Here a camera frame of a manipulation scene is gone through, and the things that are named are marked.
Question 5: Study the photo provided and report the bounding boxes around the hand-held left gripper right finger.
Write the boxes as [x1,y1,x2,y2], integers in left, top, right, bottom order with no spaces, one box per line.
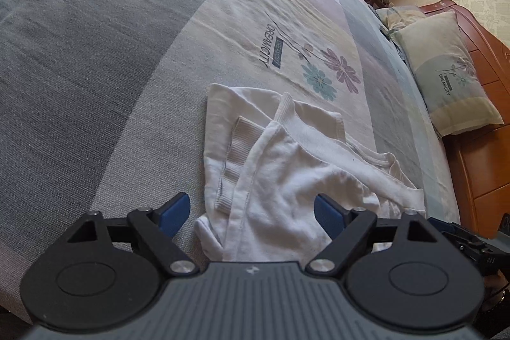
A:
[305,193,439,274]

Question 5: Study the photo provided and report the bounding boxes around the large flower print pillow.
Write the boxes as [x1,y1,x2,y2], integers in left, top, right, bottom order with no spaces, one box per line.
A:
[392,10,505,138]

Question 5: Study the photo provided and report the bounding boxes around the small pale pillow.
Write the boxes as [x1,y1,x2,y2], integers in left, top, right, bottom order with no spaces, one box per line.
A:
[374,4,429,34]

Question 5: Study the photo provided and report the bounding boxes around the wooden headboard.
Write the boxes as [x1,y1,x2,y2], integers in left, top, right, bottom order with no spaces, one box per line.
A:
[418,0,510,238]

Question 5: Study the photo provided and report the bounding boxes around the white printed sweatshirt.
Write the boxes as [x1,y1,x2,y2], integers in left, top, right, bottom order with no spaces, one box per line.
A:
[194,82,427,263]

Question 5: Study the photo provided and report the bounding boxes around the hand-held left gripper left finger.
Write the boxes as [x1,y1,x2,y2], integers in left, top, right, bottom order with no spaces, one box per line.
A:
[66,192,199,278]

